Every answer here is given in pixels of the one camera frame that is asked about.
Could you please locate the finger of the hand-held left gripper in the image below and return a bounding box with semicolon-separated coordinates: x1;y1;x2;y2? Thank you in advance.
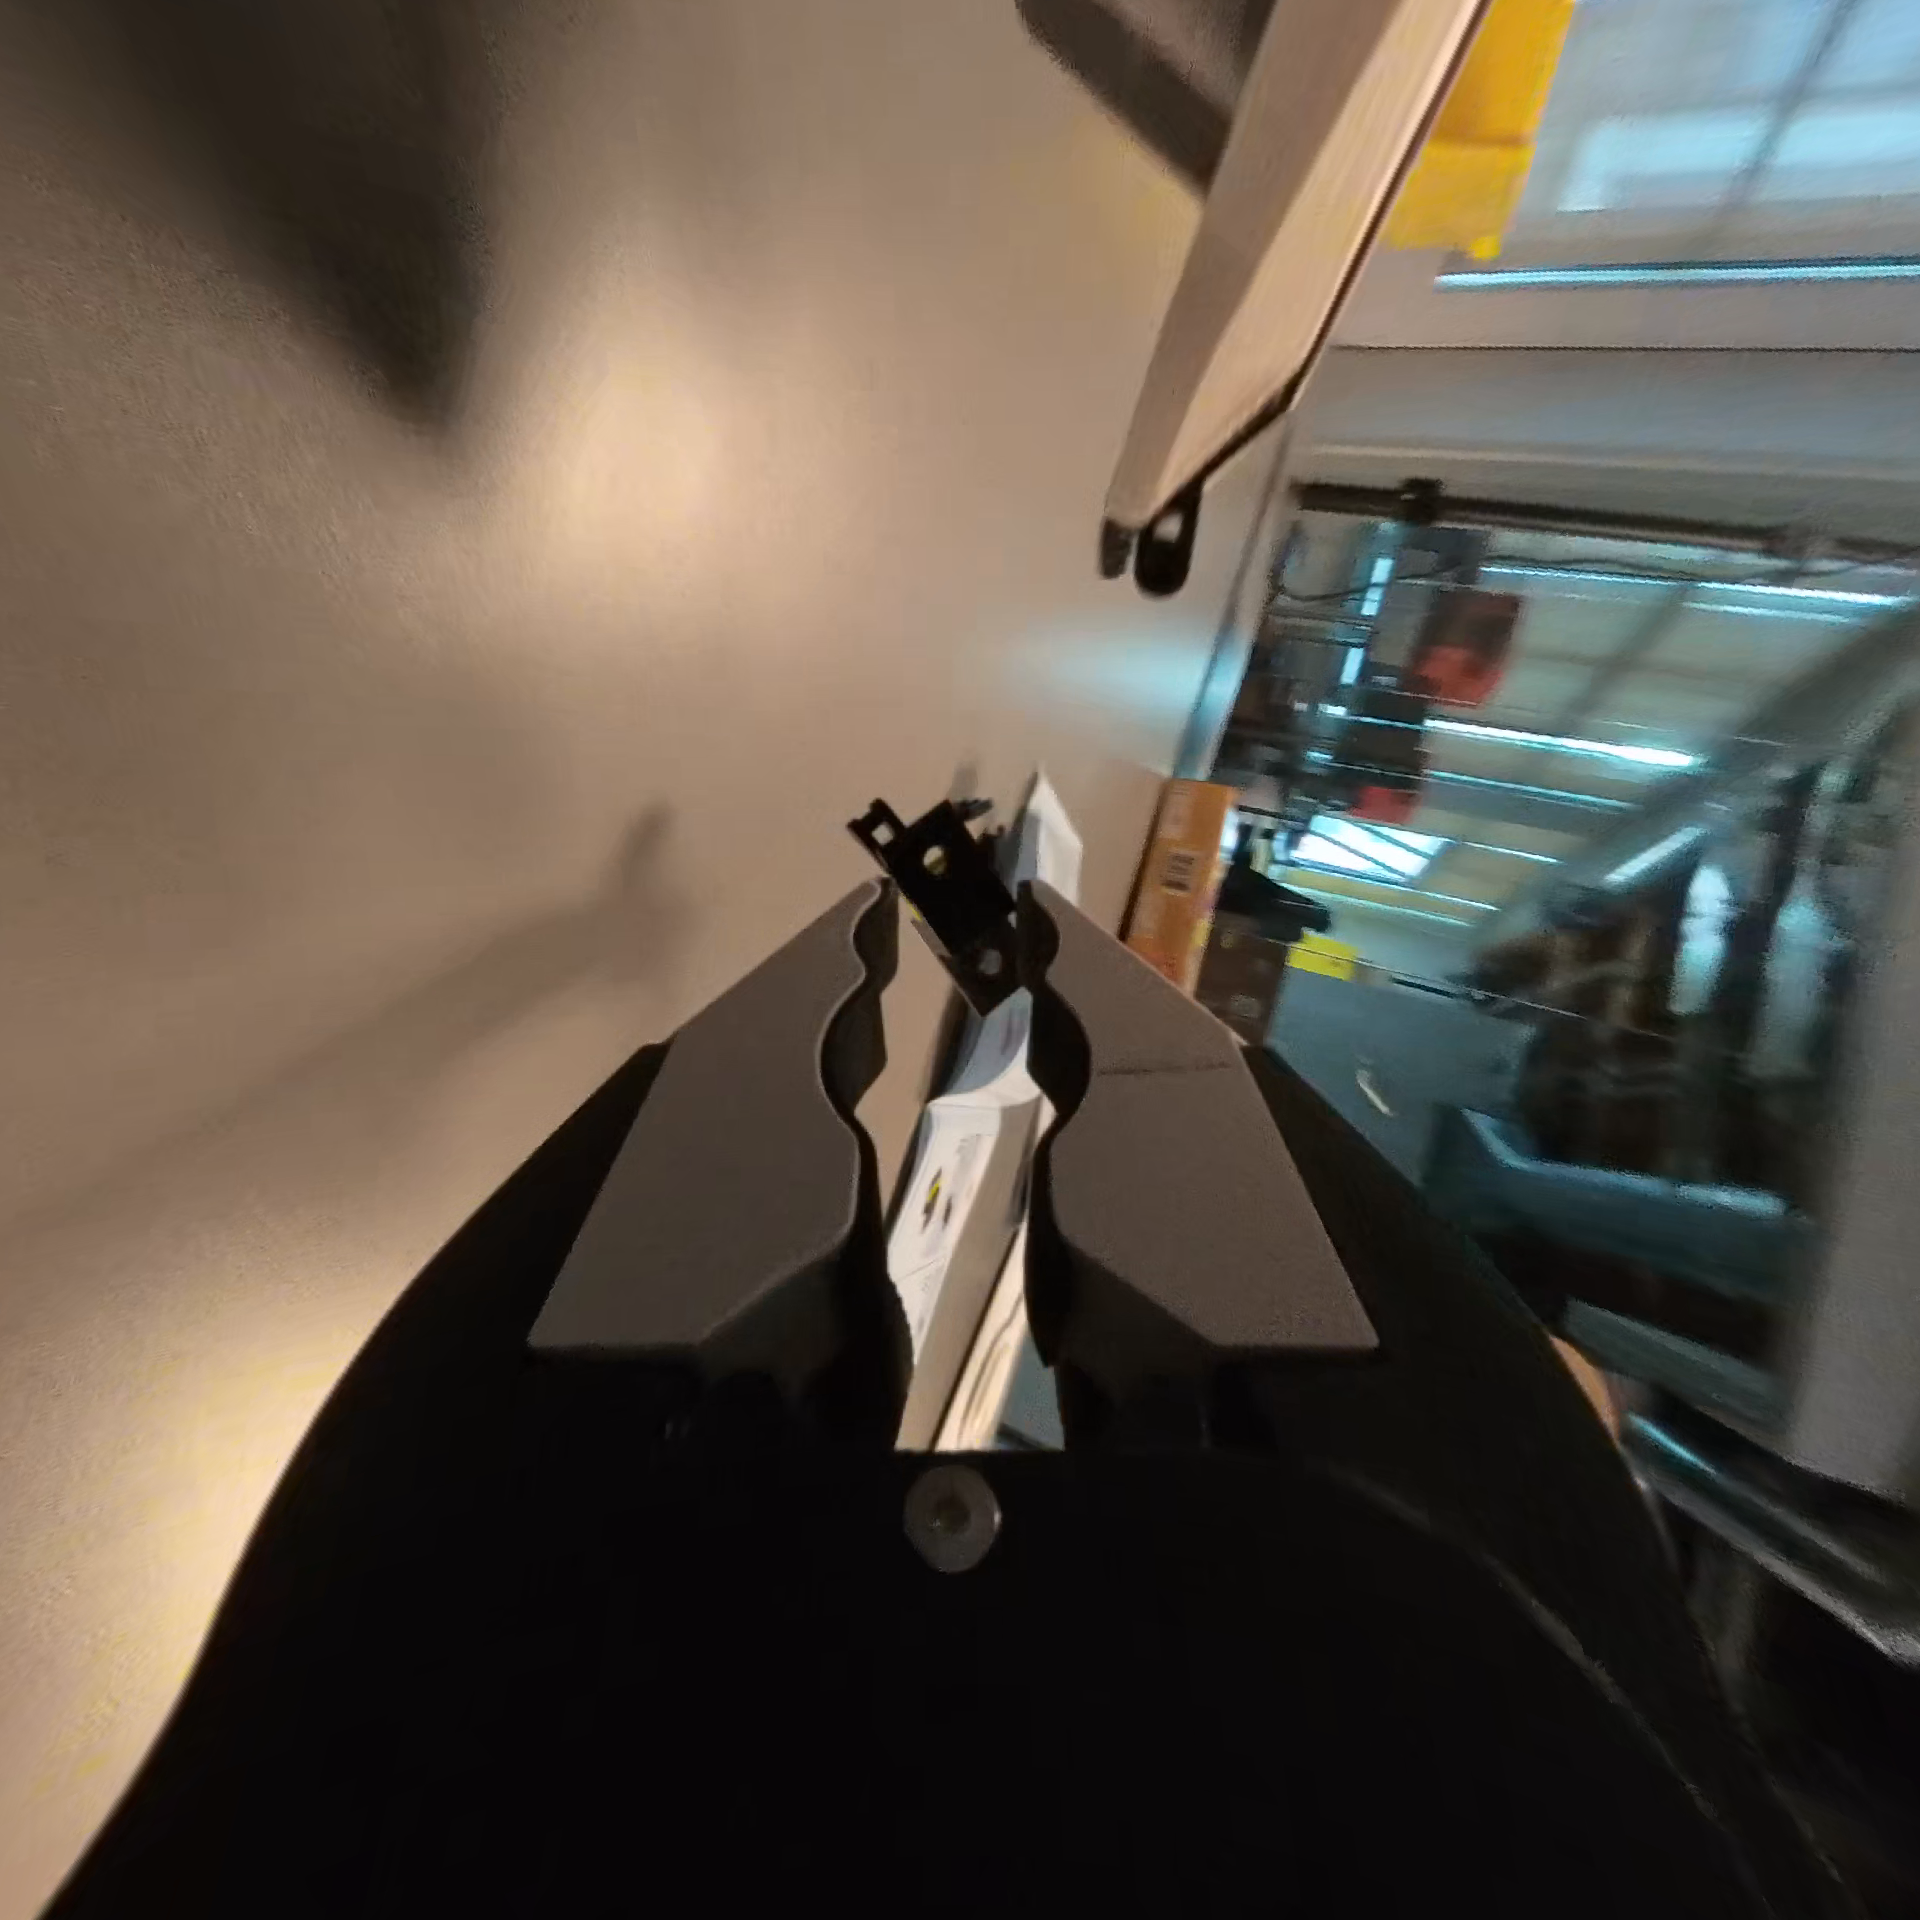
1102;0;1494;581

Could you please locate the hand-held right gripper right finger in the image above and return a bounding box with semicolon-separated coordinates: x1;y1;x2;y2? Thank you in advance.
1015;884;1378;1417

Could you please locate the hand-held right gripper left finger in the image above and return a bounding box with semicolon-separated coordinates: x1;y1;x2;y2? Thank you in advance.
528;880;904;1415

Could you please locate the yellow plastic bin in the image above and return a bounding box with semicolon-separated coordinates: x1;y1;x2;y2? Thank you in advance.
1384;0;1581;255

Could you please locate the black lego assembly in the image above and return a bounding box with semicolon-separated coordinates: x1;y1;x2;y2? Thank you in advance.
844;791;1026;1019

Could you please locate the orange lego box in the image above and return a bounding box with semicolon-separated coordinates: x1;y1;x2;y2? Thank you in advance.
1121;772;1245;996

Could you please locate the open instruction booklet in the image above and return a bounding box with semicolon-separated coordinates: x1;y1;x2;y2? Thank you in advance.
884;770;1085;1452

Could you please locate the black light stand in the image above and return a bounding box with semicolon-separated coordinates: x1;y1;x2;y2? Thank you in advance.
1293;475;1920;563

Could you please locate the large paned window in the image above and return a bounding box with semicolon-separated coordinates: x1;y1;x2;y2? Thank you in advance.
1273;563;1880;934
1433;0;1920;288

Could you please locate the silver ventilation duct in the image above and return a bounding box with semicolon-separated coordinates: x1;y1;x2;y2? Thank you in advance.
1419;1105;1819;1309

